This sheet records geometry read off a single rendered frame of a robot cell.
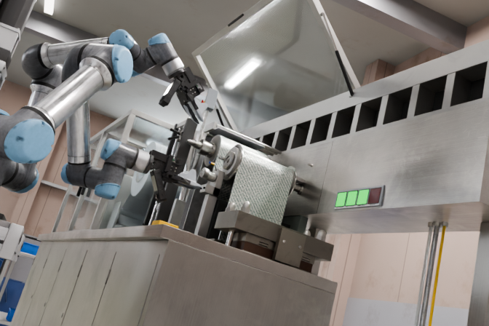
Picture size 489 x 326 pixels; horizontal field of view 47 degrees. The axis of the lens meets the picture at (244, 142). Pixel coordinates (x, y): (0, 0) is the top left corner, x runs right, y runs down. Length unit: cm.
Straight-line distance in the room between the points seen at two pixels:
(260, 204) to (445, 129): 75
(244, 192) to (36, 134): 87
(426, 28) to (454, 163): 486
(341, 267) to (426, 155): 518
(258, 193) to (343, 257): 485
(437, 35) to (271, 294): 503
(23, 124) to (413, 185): 113
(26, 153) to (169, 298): 58
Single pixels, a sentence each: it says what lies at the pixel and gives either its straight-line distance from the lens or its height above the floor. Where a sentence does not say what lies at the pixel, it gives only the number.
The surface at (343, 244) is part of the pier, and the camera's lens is 696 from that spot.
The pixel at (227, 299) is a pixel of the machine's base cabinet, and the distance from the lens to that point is 181.
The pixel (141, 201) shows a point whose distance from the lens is 306.
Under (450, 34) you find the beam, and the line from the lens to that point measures 670.
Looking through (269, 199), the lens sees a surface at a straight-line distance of 218.
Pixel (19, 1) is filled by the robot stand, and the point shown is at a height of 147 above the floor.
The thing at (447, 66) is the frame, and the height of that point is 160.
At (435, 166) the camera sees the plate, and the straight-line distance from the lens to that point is 178.
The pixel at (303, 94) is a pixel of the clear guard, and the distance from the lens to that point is 259.
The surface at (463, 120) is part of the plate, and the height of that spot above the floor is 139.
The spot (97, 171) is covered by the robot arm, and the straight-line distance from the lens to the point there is 195.
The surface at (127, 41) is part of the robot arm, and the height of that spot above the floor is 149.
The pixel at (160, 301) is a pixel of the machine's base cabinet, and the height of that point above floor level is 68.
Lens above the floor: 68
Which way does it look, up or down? 17 degrees up
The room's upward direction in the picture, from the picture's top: 16 degrees clockwise
